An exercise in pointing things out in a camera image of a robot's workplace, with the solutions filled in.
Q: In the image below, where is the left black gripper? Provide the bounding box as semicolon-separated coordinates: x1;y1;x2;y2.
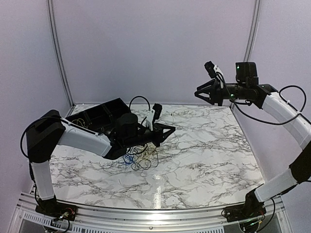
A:
124;122;175;148

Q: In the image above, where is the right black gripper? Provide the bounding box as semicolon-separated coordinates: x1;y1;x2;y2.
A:
195;79;248;106

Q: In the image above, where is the yellow cable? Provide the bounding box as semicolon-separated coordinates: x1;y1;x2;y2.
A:
138;145;158;168
71;117;88;129

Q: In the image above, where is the blue cable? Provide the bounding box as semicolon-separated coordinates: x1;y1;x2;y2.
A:
122;154;137;168

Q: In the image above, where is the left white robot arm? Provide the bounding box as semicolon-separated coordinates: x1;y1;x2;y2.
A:
21;109;176;216

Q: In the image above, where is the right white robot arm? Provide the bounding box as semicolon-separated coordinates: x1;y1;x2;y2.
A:
194;61;311;217

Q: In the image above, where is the black three-compartment bin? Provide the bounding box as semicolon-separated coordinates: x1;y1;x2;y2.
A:
66;98;131;133

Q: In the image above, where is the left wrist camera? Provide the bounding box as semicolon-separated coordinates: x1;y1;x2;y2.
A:
145;103;162;131

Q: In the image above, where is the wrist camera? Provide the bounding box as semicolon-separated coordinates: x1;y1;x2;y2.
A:
204;61;224;89
145;103;162;131

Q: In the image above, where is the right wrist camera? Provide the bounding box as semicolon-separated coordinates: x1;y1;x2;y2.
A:
204;61;224;89

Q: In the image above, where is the right aluminium frame post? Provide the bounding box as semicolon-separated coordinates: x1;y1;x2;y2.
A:
229;0;264;107

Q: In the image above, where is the aluminium frame post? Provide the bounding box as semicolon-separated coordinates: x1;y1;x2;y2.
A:
46;0;75;108
229;0;264;107

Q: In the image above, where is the aluminium front rail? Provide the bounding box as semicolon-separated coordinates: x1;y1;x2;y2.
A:
8;193;292;233

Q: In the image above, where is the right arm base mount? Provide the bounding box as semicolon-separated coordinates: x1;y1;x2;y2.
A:
221;205;266;222

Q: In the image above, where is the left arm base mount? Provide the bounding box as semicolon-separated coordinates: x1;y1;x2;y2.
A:
35;199;78;221

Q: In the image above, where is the left aluminium frame post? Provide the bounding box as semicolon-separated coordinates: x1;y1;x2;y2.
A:
46;0;75;108

